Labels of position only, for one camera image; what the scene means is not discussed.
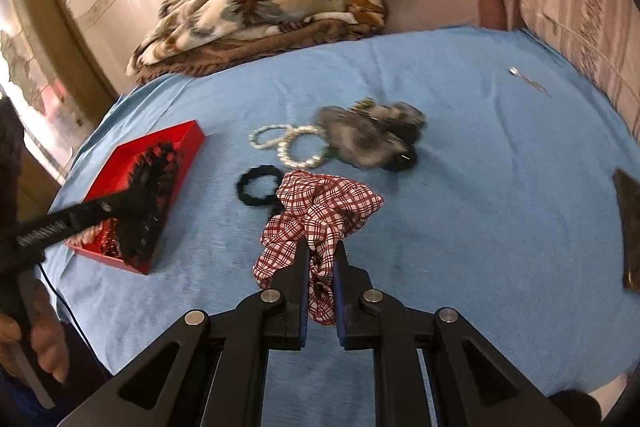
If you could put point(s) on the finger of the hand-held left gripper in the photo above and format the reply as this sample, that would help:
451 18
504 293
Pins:
95 209

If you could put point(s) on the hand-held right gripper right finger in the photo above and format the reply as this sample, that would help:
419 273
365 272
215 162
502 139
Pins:
340 307

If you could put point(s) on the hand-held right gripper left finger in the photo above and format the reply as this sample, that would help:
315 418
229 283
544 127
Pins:
305 317

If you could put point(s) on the black hair claw clip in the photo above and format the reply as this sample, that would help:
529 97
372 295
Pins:
145 207

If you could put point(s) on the red box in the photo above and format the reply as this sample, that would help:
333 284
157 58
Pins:
115 162

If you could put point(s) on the red plaid scrunchie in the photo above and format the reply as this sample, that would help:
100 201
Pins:
325 202

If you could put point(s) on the black ruffled scrunchie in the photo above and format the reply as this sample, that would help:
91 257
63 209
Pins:
245 192

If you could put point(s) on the person's left hand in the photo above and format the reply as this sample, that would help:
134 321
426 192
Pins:
50 337

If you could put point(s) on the patterned glass window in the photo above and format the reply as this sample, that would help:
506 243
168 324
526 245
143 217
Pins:
30 77

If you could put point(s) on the blue bed sheet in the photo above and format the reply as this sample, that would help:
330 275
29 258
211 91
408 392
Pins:
475 207

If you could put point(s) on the person's blue clothing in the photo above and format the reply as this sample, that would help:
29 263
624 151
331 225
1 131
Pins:
15 402

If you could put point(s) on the brown ruffled blanket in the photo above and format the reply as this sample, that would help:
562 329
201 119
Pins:
225 52

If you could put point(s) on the silver hair pin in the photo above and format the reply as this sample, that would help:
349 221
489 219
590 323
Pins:
522 77

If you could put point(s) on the dark brown pouch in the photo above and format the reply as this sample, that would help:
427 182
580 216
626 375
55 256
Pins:
629 227

